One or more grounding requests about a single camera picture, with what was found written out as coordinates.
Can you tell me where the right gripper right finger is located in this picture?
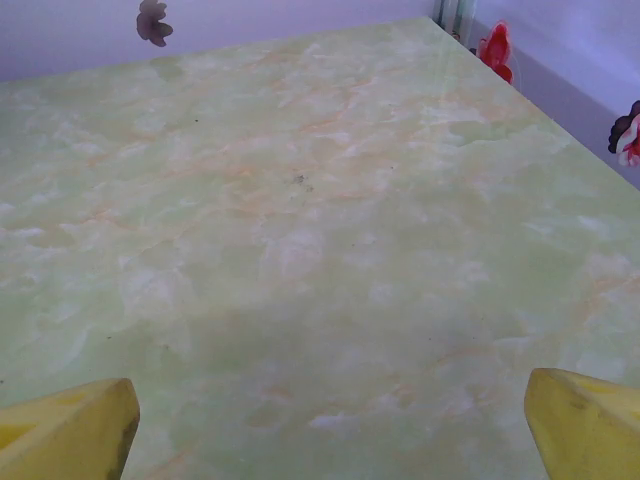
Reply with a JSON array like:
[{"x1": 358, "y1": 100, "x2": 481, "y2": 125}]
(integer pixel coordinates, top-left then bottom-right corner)
[{"x1": 523, "y1": 367, "x2": 640, "y2": 480}]

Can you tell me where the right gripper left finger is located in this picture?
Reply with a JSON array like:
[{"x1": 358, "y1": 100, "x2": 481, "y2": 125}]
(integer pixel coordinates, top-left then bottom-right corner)
[{"x1": 0, "y1": 377, "x2": 142, "y2": 480}]

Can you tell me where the aluminium frame corner post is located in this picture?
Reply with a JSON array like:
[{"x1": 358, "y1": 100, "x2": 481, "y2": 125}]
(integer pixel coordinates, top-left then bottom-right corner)
[{"x1": 434, "y1": 0, "x2": 474, "y2": 51}]

